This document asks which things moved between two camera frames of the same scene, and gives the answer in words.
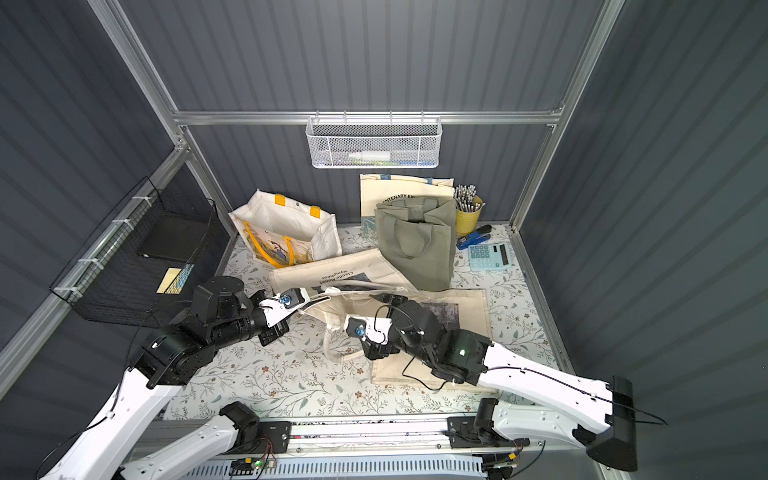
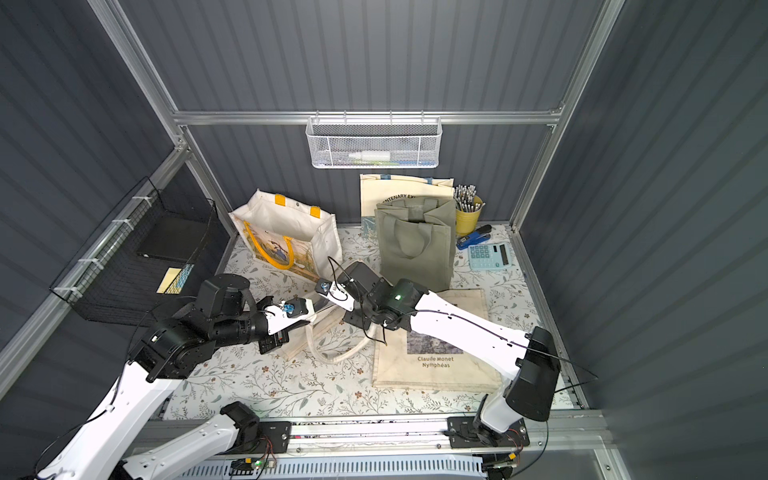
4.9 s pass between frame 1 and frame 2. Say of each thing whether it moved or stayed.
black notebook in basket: stayed
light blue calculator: stayed
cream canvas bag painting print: stayed
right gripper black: moved
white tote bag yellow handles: stayed
